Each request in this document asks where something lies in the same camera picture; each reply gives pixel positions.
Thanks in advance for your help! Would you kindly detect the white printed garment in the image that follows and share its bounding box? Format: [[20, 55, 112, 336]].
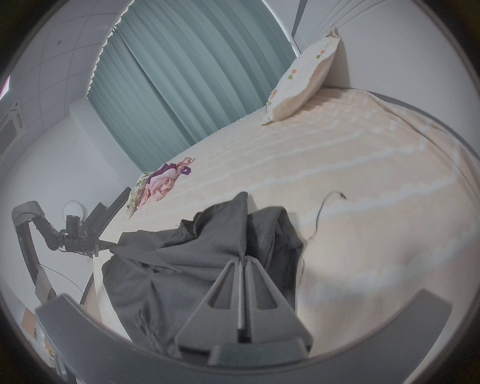
[[125, 172, 151, 220]]

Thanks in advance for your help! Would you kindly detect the white printed pillow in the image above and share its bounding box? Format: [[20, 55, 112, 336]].
[[261, 30, 341, 125]]

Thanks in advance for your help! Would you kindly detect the purple garment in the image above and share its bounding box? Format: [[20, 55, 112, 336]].
[[148, 163, 193, 184]]

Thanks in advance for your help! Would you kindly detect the black T-shirt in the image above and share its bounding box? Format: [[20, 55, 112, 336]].
[[100, 191, 347, 357]]

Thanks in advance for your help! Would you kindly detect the pink garment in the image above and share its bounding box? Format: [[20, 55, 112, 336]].
[[137, 157, 196, 206]]

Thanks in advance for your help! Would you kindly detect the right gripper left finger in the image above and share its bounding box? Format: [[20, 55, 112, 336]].
[[174, 258, 242, 353]]

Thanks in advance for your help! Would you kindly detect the blue-green curtain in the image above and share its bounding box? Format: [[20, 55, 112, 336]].
[[87, 0, 297, 171]]

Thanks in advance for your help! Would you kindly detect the white ceiling air conditioner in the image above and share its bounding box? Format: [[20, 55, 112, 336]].
[[0, 98, 28, 156]]

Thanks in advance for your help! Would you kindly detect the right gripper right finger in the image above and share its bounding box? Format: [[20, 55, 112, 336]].
[[242, 256, 314, 353]]

